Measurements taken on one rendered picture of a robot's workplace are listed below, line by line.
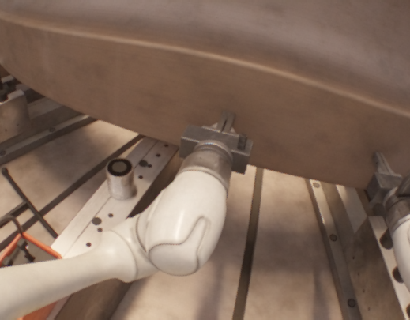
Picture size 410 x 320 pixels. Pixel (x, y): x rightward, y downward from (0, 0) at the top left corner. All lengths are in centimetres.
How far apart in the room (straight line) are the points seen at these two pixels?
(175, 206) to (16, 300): 26
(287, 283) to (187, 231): 90
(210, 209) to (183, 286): 75
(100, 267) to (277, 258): 93
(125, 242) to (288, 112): 44
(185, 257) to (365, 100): 52
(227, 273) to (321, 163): 63
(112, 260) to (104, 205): 40
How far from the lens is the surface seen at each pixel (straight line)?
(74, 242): 83
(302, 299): 125
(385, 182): 69
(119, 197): 90
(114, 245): 52
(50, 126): 185
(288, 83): 67
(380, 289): 106
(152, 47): 71
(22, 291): 34
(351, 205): 149
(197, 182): 46
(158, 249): 41
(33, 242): 71
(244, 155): 58
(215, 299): 116
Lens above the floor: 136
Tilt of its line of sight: 39 degrees down
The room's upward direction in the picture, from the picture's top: 10 degrees clockwise
